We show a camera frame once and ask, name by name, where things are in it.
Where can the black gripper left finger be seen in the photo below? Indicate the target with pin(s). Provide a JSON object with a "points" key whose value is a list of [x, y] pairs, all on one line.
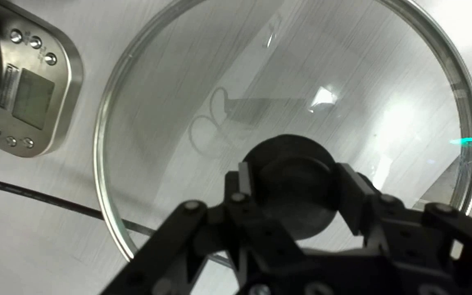
{"points": [[260, 250]]}

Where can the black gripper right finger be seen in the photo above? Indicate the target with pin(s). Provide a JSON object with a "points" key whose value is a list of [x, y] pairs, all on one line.
{"points": [[406, 251]]}

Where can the glass pot lid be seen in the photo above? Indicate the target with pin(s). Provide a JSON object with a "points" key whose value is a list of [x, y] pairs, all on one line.
{"points": [[378, 82]]}

